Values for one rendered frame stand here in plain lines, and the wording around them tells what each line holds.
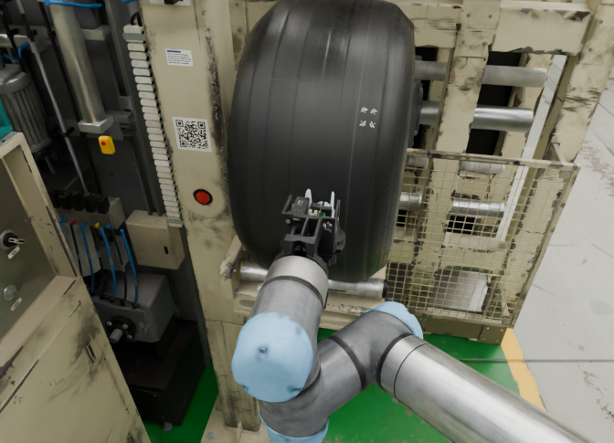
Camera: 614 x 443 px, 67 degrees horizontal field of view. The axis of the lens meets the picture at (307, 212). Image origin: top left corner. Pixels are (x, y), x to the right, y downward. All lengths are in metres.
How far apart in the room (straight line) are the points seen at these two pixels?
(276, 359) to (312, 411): 0.12
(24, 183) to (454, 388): 0.88
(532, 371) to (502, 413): 1.72
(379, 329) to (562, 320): 1.92
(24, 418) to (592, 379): 1.98
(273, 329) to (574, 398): 1.85
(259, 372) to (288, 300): 0.08
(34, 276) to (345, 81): 0.79
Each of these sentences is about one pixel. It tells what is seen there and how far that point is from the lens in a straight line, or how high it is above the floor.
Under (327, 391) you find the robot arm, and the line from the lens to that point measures 0.55.
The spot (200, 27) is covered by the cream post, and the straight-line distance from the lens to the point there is 0.91.
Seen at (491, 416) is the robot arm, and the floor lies 1.27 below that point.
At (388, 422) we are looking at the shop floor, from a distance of 1.93.
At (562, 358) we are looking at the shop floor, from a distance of 2.32.
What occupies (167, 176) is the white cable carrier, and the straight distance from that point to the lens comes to 1.11.
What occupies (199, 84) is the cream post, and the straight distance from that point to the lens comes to 0.95.
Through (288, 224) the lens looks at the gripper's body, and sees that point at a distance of 0.61.
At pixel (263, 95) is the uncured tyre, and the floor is 1.38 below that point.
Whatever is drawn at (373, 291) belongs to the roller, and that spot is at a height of 0.91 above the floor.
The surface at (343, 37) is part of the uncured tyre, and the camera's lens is 0.81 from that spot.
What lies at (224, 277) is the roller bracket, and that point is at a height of 0.93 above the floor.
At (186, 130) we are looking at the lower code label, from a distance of 1.01.
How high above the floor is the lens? 1.68
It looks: 38 degrees down
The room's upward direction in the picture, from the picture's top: straight up
